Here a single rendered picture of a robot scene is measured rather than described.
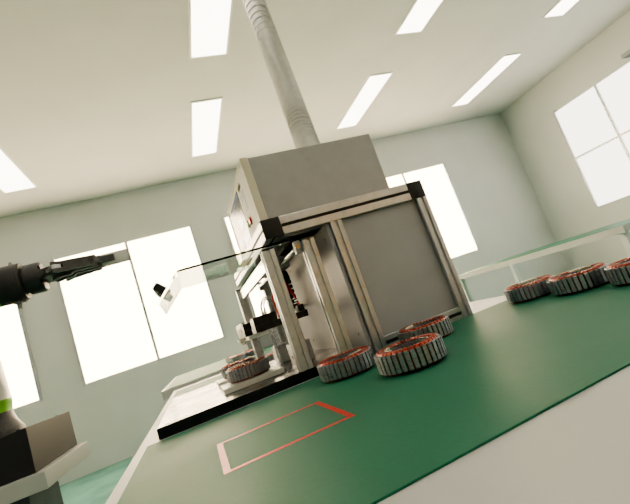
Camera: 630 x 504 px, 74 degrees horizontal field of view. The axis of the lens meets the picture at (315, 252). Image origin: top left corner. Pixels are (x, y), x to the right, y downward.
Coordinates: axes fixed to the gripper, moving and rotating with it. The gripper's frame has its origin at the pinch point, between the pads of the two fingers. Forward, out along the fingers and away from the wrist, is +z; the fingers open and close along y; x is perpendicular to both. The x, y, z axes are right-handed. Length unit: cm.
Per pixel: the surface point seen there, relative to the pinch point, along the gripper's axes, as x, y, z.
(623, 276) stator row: -42, 63, 80
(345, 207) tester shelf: -9, 25, 54
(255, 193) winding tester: 3.2, 14.7, 37.1
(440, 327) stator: -41, 42, 57
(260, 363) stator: -37.7, 8.3, 25.9
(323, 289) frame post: -26, 24, 43
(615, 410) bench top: -44, 91, 37
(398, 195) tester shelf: -10, 25, 69
